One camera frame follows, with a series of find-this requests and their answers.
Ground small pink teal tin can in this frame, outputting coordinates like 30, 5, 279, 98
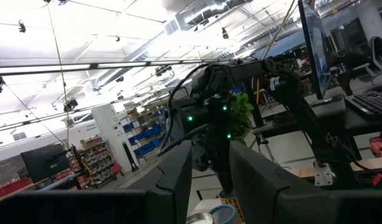
208, 203, 237, 224

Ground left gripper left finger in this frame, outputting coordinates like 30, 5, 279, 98
0, 139, 193, 224

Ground white black office chair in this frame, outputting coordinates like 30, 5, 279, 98
353, 35, 382, 79

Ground black backlit keyboard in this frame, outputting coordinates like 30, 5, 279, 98
345, 90, 382, 121

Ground white pillar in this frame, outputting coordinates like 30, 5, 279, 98
91, 104, 134, 175

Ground large black monitor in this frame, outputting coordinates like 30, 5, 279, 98
297, 0, 334, 101

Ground green plant in black pot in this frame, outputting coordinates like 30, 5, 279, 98
228, 92, 256, 144

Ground silver metal bracket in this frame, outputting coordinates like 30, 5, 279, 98
313, 161, 335, 187

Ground black workstation desk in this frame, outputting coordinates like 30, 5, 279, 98
252, 86, 382, 139

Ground blue storage bins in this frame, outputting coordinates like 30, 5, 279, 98
122, 121, 167, 158

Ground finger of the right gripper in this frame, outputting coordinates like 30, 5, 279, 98
216, 155, 236, 199

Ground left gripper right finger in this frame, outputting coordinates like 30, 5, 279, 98
228, 139, 382, 224

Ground parts storage rack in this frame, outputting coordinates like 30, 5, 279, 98
80, 136, 124, 189

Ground black monitor on stand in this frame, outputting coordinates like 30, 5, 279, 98
20, 143, 72, 184

